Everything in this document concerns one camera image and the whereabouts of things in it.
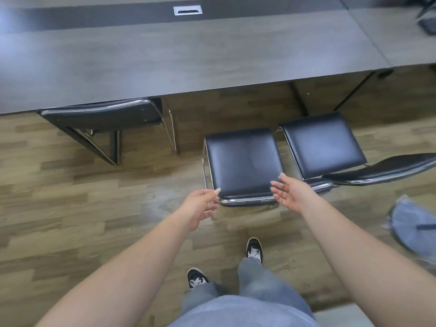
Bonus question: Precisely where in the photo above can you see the person's right hand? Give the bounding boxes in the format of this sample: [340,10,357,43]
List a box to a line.
[270,173,319,215]

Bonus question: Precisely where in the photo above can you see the person's left hand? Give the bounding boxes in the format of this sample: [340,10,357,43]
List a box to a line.
[177,188,221,233]

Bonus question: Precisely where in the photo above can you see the person's left forearm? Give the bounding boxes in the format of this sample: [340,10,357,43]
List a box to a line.
[34,209,197,327]

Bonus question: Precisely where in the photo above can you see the person's right forearm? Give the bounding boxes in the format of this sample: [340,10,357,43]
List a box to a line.
[300,192,436,327]

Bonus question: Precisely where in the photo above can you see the black chrome chair with square seat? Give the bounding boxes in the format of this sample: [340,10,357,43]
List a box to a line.
[203,128,285,207]

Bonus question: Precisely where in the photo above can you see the black chrome chair with curved backrest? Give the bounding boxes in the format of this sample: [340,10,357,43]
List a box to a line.
[277,112,436,194]

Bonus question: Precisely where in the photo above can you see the person's right black sneaker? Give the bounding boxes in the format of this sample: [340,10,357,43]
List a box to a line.
[245,237,264,265]

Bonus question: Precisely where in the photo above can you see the person's black sneaker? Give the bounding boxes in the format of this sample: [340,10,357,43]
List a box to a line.
[186,268,209,291]
[245,237,264,265]

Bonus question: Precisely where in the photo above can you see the person's left black sneaker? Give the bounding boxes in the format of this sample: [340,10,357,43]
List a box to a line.
[186,268,209,291]

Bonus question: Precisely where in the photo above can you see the person's blue jeans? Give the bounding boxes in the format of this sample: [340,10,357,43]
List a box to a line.
[168,257,321,327]

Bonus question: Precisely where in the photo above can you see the black chrome chair with long backrest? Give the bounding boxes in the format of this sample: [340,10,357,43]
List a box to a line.
[37,98,178,166]

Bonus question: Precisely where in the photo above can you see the blue fabric bag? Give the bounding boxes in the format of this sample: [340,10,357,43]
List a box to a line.
[382,195,436,267]

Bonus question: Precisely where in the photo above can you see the white panel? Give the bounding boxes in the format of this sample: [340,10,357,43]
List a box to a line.
[313,302,377,327]

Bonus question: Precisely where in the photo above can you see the black office chair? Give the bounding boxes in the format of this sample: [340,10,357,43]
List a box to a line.
[416,0,436,35]

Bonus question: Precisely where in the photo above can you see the silver cable grommet plate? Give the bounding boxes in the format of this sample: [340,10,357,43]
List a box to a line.
[173,5,204,16]

